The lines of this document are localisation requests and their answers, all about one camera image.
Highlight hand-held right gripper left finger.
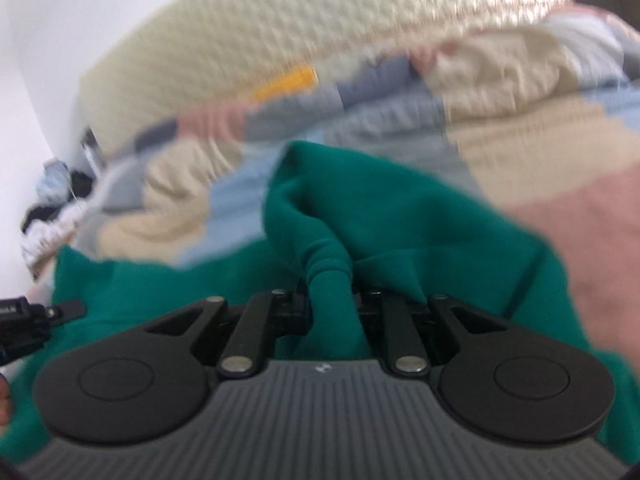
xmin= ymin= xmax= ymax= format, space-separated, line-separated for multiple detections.
xmin=142 ymin=280 xmax=314 ymax=376

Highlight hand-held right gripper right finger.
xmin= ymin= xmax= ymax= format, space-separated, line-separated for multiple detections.
xmin=352 ymin=285 xmax=508 ymax=376

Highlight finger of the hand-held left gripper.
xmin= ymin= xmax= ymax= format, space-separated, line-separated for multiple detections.
xmin=47 ymin=300 xmax=86 ymax=322

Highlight green hoodie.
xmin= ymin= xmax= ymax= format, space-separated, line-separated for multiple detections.
xmin=0 ymin=140 xmax=640 ymax=466

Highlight white crumpled clothes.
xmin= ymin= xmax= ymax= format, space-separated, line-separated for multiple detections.
xmin=20 ymin=200 xmax=92 ymax=269

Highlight black crumpled cloth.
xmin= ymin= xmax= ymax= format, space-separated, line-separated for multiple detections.
xmin=20 ymin=170 xmax=97 ymax=234

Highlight blue tissue pack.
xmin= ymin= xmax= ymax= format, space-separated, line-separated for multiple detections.
xmin=37 ymin=159 xmax=74 ymax=206

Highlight checked patchwork quilt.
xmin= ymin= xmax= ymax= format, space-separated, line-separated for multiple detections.
xmin=30 ymin=2 xmax=640 ymax=346

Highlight yellow pillow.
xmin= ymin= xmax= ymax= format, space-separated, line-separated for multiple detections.
xmin=252 ymin=65 xmax=319 ymax=104

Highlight cream quilted headboard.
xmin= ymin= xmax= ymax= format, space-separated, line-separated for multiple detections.
xmin=79 ymin=0 xmax=574 ymax=157

